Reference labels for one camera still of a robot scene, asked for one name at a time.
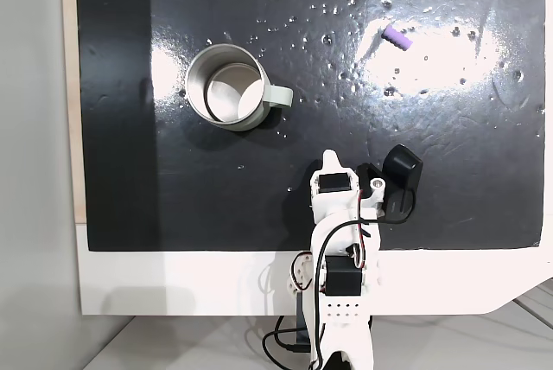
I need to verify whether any purple pen grip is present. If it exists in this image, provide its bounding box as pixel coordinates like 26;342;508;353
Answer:
381;23;414;52

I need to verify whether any black rubber mat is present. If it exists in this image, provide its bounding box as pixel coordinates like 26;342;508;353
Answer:
74;0;547;254

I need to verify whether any light wooden board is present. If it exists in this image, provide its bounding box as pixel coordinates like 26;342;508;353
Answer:
60;0;89;226

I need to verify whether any red white servo wire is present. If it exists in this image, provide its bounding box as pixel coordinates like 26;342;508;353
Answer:
350;190;373;271

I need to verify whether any black camera cable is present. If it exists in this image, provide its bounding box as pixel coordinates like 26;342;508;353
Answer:
308;195;418;370

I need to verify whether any grey cup with handle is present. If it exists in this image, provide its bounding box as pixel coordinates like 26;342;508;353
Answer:
185;42;295;133

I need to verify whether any black power cable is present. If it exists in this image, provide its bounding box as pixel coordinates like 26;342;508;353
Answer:
262;315;313;362

